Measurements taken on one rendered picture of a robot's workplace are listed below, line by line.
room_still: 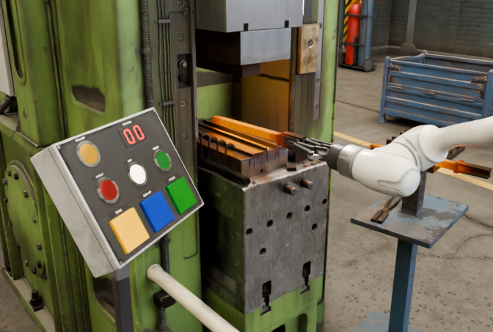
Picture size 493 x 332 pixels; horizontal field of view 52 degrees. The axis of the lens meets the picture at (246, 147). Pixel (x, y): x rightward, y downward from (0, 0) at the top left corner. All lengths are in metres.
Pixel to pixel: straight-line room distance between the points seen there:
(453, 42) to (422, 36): 0.69
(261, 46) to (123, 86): 0.41
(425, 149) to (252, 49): 0.56
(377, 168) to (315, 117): 0.70
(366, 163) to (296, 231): 0.51
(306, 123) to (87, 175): 1.05
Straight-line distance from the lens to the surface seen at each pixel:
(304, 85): 1.87
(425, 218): 1.99
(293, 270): 1.80
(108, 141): 1.14
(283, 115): 1.88
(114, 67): 1.45
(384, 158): 1.30
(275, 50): 1.55
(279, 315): 1.86
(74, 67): 1.78
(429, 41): 10.58
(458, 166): 1.75
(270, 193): 1.58
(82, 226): 1.07
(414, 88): 5.50
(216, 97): 2.04
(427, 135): 1.37
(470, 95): 5.23
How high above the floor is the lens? 1.51
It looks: 18 degrees down
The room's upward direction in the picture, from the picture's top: straight up
